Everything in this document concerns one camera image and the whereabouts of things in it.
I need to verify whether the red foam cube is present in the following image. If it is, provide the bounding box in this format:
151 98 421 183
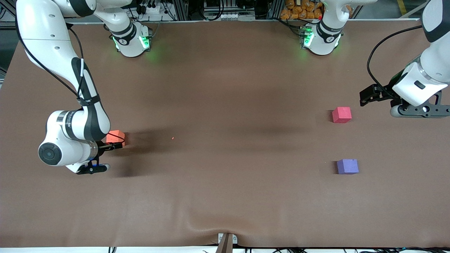
332 107 352 124

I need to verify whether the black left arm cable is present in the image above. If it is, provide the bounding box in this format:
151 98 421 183
367 25 423 99

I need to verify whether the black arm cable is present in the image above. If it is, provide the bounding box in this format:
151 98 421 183
15 21 126 144
367 25 423 99

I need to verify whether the purple foam cube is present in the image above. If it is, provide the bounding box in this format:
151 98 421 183
337 159 359 175

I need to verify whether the metal bar with white bracket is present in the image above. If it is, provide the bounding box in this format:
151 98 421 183
215 233 238 253

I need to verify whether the brown table cover sheet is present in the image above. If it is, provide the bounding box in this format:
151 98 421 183
0 19 450 248

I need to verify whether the white power strip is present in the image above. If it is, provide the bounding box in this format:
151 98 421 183
139 4 163 15

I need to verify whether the pile of orange packets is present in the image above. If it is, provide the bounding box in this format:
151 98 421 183
280 0 323 20

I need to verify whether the orange foam cube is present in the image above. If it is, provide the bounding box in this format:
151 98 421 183
107 130 126 147

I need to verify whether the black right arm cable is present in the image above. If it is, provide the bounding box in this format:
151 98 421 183
15 21 126 144

